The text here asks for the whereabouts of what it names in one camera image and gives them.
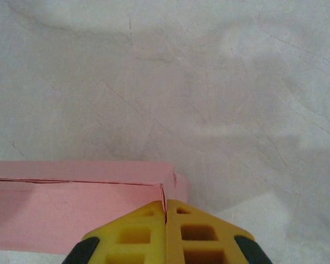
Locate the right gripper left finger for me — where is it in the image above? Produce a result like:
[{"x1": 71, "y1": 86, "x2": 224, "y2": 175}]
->
[{"x1": 60, "y1": 200, "x2": 166, "y2": 264}]

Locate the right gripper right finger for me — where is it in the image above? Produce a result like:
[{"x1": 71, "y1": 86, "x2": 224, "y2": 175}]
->
[{"x1": 166, "y1": 199, "x2": 273, "y2": 264}]

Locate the pink paper box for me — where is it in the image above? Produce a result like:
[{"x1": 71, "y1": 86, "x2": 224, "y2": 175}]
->
[{"x1": 0, "y1": 160, "x2": 191, "y2": 255}]

